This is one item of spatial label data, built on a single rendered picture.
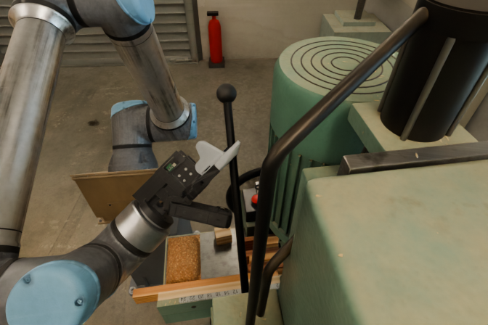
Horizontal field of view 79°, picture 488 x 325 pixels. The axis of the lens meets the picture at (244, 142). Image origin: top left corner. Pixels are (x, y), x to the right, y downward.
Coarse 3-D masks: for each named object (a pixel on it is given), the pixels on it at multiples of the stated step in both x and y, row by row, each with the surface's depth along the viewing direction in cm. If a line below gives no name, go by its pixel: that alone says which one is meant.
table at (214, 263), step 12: (204, 240) 85; (204, 252) 82; (216, 252) 82; (228, 252) 82; (204, 264) 79; (216, 264) 79; (228, 264) 79; (204, 276) 77; (216, 276) 77; (192, 312) 71; (204, 312) 72
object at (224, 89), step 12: (228, 84) 50; (228, 96) 49; (228, 108) 50; (228, 120) 50; (228, 132) 50; (228, 144) 50; (240, 204) 50; (240, 216) 50; (240, 228) 50; (240, 240) 50; (240, 252) 50; (240, 264) 50; (240, 276) 50
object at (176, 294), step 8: (248, 280) 71; (272, 280) 71; (192, 288) 70; (200, 288) 70; (208, 288) 70; (216, 288) 70; (224, 288) 70; (232, 288) 70; (240, 288) 70; (160, 296) 69; (168, 296) 69; (176, 296) 69; (184, 296) 69
